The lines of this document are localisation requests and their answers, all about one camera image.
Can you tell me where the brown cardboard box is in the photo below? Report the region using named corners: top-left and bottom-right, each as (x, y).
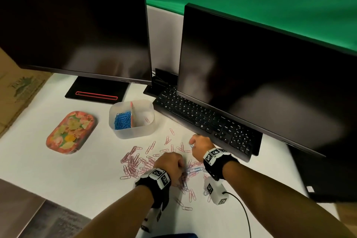
top-left (0, 48), bottom-right (52, 138)

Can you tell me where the grey side table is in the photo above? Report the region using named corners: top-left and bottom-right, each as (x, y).
top-left (0, 178), bottom-right (46, 238)

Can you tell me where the pile of blue pink paperclips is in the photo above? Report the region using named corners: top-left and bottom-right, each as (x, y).
top-left (120, 128), bottom-right (212, 212)

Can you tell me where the floral patterned oval tray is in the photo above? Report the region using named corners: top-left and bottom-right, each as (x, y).
top-left (46, 111), bottom-right (97, 155)

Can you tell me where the white table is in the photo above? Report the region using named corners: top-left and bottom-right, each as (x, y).
top-left (0, 73), bottom-right (344, 238)

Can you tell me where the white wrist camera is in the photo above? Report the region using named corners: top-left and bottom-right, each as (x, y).
top-left (141, 207), bottom-right (163, 233)

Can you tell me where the black computer monitor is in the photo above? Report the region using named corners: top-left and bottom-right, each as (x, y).
top-left (0, 0), bottom-right (152, 85)
top-left (176, 3), bottom-right (357, 157)

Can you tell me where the person's left hand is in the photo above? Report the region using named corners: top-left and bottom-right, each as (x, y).
top-left (153, 152), bottom-right (187, 187)

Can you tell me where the white divider panel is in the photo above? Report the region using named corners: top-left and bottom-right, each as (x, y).
top-left (146, 5), bottom-right (184, 75)

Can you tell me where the person's blue shirt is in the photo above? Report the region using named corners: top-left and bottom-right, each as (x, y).
top-left (156, 234), bottom-right (199, 238)

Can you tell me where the black camera cable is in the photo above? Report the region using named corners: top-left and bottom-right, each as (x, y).
top-left (223, 192), bottom-right (251, 238)

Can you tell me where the person's right hand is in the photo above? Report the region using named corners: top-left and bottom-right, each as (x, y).
top-left (189, 134), bottom-right (216, 163)

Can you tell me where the translucent plastic container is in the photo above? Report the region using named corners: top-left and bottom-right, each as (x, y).
top-left (109, 99), bottom-right (155, 140)

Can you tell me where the person's left forearm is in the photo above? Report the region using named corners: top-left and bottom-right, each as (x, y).
top-left (74, 185), bottom-right (154, 238)

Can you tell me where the black laptop with sticker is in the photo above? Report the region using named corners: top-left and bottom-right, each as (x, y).
top-left (289, 145), bottom-right (357, 202)

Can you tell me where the grey printed paper sheet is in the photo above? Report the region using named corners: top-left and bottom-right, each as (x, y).
top-left (19, 200), bottom-right (93, 238)

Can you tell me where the person's right forearm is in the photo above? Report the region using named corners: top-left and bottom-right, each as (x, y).
top-left (222, 161), bottom-right (355, 238)

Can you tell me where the plain black monitor base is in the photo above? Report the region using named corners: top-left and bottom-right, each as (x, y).
top-left (144, 68), bottom-right (179, 98)

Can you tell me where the sorted blue clips heap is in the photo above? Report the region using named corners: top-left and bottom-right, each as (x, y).
top-left (113, 111), bottom-right (132, 130)

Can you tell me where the black keyboard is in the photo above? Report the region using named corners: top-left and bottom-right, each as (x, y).
top-left (152, 86), bottom-right (263, 163)

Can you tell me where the black marker wrist strap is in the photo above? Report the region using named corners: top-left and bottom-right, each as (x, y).
top-left (135, 168), bottom-right (171, 209)
top-left (203, 148), bottom-right (239, 181)

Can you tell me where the black red-lined monitor base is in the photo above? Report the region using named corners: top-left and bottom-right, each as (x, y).
top-left (64, 76), bottom-right (130, 104)

